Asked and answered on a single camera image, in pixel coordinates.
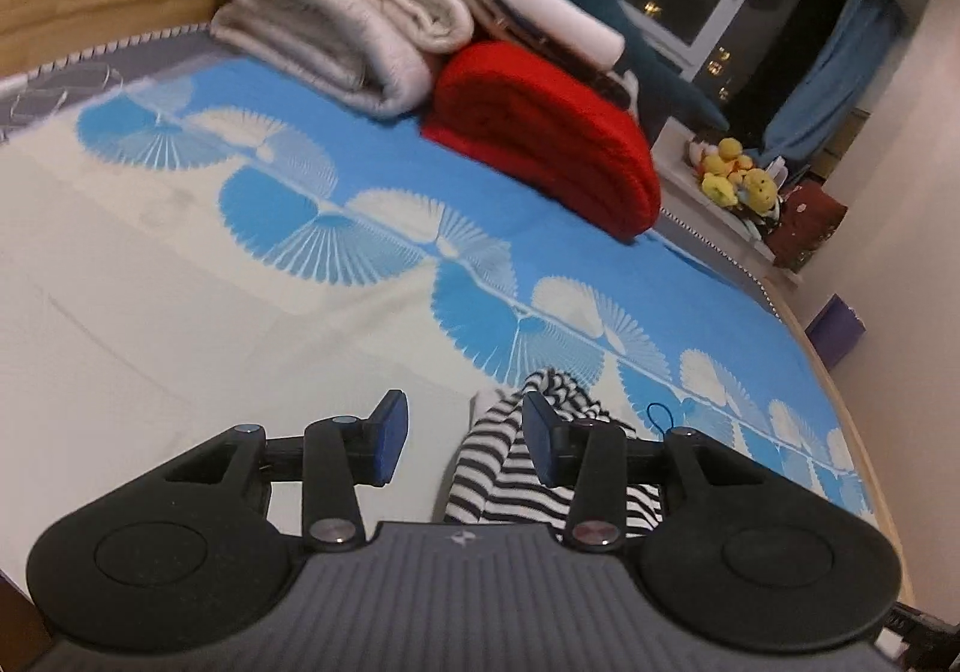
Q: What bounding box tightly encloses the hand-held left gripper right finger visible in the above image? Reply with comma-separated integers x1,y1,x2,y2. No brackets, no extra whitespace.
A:
521,391,773,547

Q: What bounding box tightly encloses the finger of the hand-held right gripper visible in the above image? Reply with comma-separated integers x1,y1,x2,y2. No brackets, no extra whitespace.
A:
887,603,960,672

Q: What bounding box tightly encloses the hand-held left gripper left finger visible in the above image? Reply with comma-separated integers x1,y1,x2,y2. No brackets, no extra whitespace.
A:
161,389,411,553

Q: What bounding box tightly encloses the black white striped hoodie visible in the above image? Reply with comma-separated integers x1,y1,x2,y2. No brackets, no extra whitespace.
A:
442,368,695,542

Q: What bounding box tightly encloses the blue cream patterned bedsheet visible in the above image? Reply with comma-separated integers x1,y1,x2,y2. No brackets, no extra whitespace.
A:
0,27,893,613

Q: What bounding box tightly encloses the white window ledge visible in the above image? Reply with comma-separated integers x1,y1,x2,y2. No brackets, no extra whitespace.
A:
652,121,800,283

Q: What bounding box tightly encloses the red folded blanket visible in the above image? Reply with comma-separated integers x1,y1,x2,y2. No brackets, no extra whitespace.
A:
420,40,662,244

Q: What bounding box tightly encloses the purple box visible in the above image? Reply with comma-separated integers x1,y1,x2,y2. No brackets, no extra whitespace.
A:
806,295,863,367

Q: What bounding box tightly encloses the yellow plush toy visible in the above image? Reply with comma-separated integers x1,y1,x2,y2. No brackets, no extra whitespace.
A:
739,168,781,214
701,138,752,204

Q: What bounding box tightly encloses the dark red bag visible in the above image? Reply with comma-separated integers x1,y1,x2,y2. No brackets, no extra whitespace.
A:
772,183,848,268

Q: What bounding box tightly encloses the cream folded blanket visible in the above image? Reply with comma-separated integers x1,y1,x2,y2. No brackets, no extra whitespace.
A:
210,0,477,122

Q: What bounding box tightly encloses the blue curtain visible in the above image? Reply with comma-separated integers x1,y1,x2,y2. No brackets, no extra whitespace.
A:
761,0,901,174

